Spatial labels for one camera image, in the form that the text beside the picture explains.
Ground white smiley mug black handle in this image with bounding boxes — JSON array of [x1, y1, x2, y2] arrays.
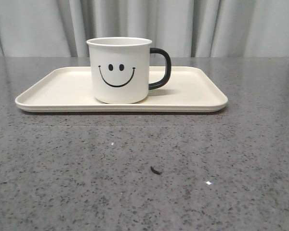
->
[[86, 37, 171, 103]]

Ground small black debris scrap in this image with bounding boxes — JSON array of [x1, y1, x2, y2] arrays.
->
[[150, 166, 162, 175]]

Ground cream rectangular tray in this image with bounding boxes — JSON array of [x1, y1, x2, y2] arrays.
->
[[15, 66, 228, 113]]

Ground grey curtain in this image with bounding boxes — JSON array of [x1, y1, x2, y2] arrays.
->
[[0, 0, 289, 57]]

